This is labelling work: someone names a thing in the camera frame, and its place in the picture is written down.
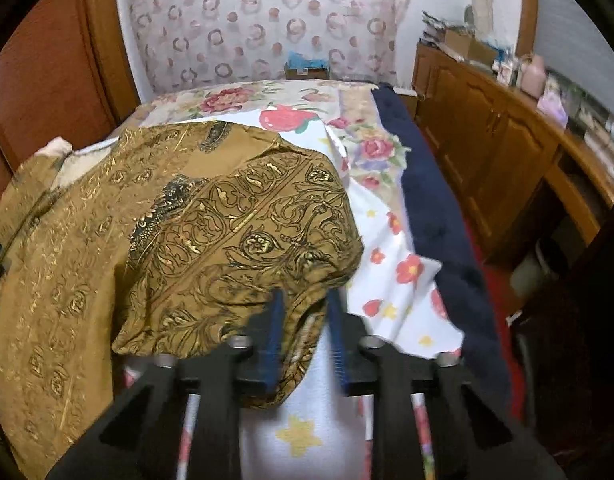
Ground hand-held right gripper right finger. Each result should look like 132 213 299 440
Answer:
327 290 568 480

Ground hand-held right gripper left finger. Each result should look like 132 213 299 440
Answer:
47 290 288 480

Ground brown paisley print garment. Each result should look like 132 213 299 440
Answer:
0 122 365 480

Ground white fruit print blanket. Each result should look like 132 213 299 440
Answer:
77 102 462 480

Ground beige pillow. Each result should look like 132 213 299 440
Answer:
34 137 78 181

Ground navy blue blanket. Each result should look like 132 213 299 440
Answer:
374 85 512 421

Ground red cloth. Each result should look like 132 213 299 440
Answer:
469 230 528 421

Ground floral bedspread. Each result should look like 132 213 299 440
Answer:
137 80 413 211

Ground wooden door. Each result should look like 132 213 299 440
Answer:
0 0 138 186

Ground wooden sideboard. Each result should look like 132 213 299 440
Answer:
412 42 614 266

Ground box with blue contents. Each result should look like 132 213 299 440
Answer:
284 50 330 81

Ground circle pattern curtain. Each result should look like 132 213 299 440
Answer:
114 0 413 93

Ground purple tissue box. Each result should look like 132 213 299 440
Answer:
537 90 570 128

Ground cardboard box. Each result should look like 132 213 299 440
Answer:
444 27 498 66

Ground stack of papers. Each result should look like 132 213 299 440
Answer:
421 10 453 48

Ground pink thermos jug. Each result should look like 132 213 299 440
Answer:
522 55 546 100

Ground grey window blind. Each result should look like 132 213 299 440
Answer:
536 0 614 91

